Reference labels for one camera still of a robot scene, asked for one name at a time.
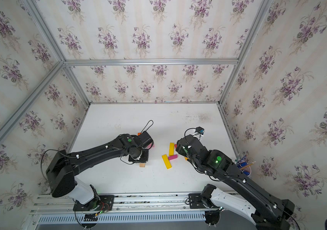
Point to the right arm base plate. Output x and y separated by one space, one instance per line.
195 201

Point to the magenta wooden block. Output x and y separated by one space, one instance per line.
172 157

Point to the yellow short wooden block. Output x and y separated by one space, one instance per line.
171 149

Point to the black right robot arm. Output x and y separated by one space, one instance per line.
255 204

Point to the aluminium mounting rail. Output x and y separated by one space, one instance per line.
146 202

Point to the yellow long wooden block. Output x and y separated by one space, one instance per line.
166 161

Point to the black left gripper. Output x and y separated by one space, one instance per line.
145 159

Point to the pink pen cup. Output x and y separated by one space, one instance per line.
245 165

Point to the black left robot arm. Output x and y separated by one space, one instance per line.
64 167

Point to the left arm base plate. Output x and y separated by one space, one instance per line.
103 203

